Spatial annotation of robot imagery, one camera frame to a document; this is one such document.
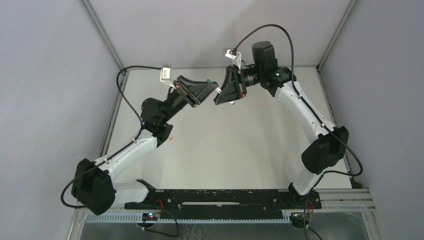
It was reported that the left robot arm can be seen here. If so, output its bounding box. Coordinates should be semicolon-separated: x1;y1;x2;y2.
71;75;219;215

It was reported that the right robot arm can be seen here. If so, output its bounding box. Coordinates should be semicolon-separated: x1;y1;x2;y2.
214;41;349;198

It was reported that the left controller board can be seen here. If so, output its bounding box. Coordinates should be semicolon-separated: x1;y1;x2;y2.
141;212;160;222

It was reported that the controller board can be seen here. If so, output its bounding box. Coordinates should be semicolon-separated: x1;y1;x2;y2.
141;212;160;222
289;212;310;229

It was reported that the right controller board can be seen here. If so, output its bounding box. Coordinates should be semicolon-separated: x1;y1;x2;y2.
289;212;310;229

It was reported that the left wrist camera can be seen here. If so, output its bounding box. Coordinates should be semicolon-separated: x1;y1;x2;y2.
159;65;174;88

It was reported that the left camera cable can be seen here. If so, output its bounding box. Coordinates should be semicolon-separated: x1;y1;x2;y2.
60;65;163;209

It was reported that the camera cable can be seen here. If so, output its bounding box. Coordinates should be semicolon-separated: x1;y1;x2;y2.
60;65;163;209
231;23;364;240

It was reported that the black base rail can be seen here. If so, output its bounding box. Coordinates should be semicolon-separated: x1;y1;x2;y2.
124;189;322;218

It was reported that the right camera cable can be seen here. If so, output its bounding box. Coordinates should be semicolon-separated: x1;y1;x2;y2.
231;23;364;240

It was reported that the white cable duct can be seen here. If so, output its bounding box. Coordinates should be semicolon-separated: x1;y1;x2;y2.
85;211;290;224

